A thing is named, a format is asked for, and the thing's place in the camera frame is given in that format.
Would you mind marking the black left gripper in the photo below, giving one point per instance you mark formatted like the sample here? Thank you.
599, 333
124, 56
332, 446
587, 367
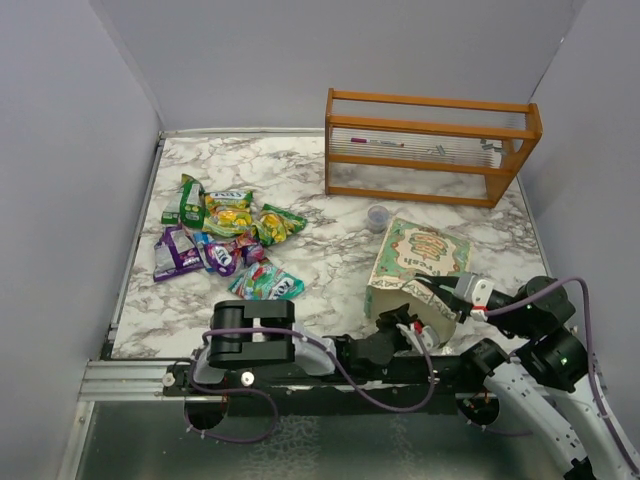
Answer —
392, 319

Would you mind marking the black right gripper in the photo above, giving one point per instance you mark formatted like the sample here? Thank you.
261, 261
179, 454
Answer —
442, 286

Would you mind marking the printed paper bag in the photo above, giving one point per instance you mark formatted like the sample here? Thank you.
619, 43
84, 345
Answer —
409, 249

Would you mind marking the teal Fox's candy bag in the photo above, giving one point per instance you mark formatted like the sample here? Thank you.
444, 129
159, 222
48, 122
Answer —
265, 281

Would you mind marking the red snack packet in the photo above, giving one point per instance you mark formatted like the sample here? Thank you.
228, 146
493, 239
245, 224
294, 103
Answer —
251, 249

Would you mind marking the purple Fox's candy bag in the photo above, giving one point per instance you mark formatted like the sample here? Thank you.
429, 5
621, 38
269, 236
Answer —
223, 257

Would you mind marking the yellow green Fox's candy bag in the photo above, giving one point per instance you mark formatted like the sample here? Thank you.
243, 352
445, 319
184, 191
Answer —
228, 213

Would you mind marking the blue snack packet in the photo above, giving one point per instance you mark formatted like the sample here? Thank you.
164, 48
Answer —
204, 242

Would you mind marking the purple snack packet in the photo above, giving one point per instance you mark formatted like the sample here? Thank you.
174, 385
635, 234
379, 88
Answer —
175, 254

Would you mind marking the small green snack packet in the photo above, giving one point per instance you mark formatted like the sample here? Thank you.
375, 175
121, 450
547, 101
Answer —
186, 206

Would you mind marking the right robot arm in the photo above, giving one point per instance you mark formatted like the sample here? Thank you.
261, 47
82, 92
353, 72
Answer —
550, 381

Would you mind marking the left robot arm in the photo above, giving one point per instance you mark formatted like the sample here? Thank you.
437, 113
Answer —
247, 334

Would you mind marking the clear plastic cup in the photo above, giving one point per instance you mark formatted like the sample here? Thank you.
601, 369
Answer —
377, 219

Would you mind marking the orange wooden shelf rack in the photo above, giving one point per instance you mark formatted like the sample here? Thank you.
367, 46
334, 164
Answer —
490, 140

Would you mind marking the grey metal clip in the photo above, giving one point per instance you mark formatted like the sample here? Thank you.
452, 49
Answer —
437, 150
495, 147

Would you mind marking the purple marker pen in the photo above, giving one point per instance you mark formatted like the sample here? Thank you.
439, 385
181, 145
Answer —
383, 143

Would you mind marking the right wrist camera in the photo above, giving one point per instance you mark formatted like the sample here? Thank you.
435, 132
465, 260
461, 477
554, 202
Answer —
474, 292

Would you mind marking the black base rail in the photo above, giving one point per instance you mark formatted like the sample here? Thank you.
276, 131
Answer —
405, 383

